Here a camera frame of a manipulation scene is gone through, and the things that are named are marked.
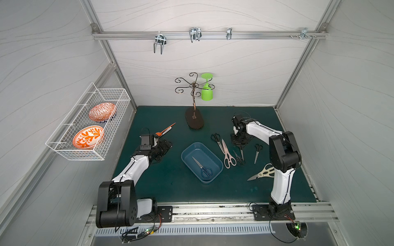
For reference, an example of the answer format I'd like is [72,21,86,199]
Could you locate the black scissors thin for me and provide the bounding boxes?
[233,145,245,166]

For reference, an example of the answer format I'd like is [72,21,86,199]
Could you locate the black scissors large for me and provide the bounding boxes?
[211,133,224,153]

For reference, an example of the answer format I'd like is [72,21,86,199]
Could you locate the blue handled scissors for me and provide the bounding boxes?
[192,157,213,179]

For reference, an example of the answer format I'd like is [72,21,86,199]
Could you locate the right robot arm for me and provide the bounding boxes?
[231,115,302,216]

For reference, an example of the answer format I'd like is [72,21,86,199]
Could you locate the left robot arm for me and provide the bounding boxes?
[95,139,172,228]

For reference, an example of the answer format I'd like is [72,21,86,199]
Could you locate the small black scissors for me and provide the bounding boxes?
[254,144,263,164]

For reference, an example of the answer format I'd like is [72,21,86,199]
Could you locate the blue plastic storage box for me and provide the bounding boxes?
[181,142,224,185]

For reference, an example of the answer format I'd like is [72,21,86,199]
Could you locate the orange plastic spoon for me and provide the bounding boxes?
[155,123,176,138]

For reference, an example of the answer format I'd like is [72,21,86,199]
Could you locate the green table mat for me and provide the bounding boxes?
[104,106,317,204]

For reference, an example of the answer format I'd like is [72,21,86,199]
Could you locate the copper cup holder stand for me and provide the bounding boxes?
[174,72,215,130]

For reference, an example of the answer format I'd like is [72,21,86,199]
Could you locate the green plastic goblet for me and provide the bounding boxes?
[201,73,213,101]

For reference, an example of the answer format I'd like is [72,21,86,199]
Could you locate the red patterned bowl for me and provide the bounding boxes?
[88,102,117,123]

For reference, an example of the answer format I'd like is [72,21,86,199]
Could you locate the orange floral bowl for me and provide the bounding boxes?
[72,126,104,150]

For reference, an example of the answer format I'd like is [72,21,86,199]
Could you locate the metal double hook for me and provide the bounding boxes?
[153,34,167,54]

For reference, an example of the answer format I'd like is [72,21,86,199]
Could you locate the metal hook centre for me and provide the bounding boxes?
[189,27,202,43]

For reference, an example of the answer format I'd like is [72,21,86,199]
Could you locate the metal hook right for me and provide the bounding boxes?
[289,28,317,40]

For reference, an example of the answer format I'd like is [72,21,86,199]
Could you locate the cream handled kitchen scissors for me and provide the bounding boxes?
[248,164,275,181]

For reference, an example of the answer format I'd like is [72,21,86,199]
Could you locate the white wire basket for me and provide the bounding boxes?
[46,83,130,161]

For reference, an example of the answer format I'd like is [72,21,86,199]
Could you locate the black cable bundle left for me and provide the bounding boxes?
[120,212,162,244]

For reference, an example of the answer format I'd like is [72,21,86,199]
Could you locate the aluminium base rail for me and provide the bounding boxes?
[86,201,339,227]

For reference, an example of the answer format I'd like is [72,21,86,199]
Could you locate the black cable right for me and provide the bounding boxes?
[266,213,308,245]

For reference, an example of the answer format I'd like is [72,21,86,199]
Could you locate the small metal bracket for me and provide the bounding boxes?
[226,28,233,40]

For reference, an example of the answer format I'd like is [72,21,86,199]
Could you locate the aluminium top rail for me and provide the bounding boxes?
[92,30,329,41]

